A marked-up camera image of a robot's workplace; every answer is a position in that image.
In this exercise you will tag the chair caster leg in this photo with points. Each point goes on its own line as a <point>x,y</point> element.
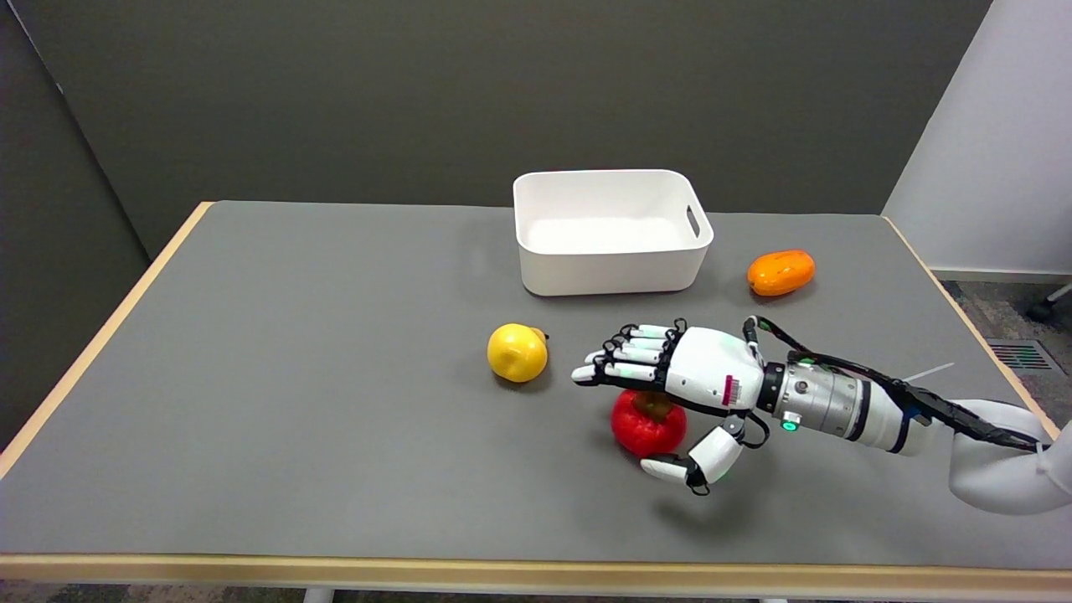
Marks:
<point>1048,306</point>

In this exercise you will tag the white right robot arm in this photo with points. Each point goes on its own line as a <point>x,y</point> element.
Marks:
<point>913,427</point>

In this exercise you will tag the white plastic bin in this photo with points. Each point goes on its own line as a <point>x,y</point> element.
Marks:
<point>610,231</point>

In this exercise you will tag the floor vent grille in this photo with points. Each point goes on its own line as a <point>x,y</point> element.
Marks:
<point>1019,356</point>

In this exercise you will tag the gray table mat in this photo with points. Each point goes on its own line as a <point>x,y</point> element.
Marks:
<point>419,419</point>

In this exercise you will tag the orange mango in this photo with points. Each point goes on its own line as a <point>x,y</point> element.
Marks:
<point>780,272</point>

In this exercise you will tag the yellow lemon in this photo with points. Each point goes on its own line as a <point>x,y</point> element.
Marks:
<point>517,353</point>

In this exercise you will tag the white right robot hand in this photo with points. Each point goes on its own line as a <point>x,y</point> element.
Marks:
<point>678,377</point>

